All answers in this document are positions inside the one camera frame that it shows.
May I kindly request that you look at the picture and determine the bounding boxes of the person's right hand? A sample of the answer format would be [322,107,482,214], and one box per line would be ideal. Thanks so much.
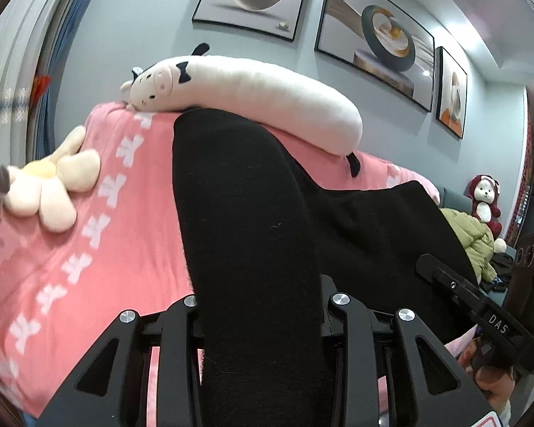
[456,339,517,415]

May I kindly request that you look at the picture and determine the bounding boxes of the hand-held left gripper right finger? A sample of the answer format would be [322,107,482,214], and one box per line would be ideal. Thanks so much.
[320,276,499,427]

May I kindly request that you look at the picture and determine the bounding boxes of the white curtain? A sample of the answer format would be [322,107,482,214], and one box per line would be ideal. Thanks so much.
[0,0,87,163]

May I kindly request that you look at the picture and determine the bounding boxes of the small framed orange picture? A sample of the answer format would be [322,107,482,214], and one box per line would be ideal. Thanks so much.
[435,46,469,140]

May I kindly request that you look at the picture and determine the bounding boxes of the red and white monkey plush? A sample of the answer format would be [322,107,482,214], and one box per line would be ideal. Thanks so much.
[466,174,504,238]

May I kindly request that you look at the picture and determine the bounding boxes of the framed grey ring picture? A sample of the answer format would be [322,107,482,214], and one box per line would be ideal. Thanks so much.
[314,0,436,113]

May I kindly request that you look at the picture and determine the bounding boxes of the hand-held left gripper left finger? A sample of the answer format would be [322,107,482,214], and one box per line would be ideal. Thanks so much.
[38,294,205,427]

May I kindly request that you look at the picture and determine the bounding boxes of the black pants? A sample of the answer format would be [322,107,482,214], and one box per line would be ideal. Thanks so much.
[171,107,480,427]

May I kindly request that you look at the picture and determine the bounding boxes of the olive green jacket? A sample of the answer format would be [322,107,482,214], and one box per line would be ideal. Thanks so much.
[440,207,498,284]

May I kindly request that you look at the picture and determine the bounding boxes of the black box with round holes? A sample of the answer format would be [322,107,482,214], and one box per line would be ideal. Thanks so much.
[504,229,534,336]

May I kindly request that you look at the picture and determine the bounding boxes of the pink printed blanket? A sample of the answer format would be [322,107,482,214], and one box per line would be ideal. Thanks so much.
[0,101,442,427]

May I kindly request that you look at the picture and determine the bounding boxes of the red hanging ornament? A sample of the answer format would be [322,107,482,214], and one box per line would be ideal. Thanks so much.
[32,73,53,99]

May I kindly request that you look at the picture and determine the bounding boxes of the long white plush pillow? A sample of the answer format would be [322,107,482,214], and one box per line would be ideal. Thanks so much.
[119,43,363,178]

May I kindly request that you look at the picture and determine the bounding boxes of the cream flower plush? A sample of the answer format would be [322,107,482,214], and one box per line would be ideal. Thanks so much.
[2,125,102,233]

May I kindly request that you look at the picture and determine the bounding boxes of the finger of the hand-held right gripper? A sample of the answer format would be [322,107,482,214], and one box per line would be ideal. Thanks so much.
[415,253,488,309]

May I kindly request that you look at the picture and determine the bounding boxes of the dark cloth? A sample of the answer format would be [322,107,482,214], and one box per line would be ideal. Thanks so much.
[480,251,518,292]

